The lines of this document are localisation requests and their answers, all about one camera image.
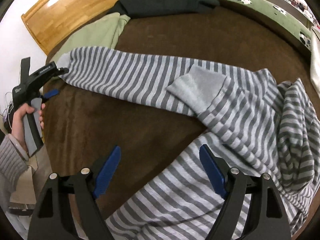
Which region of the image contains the grey striped zip hoodie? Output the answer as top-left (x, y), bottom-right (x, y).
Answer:
top-left (57, 47), bottom-right (319, 239)

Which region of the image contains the grey knit sleeve forearm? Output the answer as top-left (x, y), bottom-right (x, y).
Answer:
top-left (0, 134), bottom-right (28, 212)

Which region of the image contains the person's left hand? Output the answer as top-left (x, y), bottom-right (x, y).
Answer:
top-left (11, 103), bottom-right (35, 152)

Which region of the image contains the light green folded cloth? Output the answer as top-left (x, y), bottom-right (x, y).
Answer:
top-left (46, 12), bottom-right (130, 63)

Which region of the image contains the wooden headboard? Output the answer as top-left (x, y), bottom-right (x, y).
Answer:
top-left (21, 0), bottom-right (117, 55)

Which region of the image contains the white fleece jacket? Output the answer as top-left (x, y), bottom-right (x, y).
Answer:
top-left (310, 27), bottom-right (320, 95)

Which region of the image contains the green panda print quilt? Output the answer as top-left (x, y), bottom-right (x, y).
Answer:
top-left (220, 0), bottom-right (311, 56)

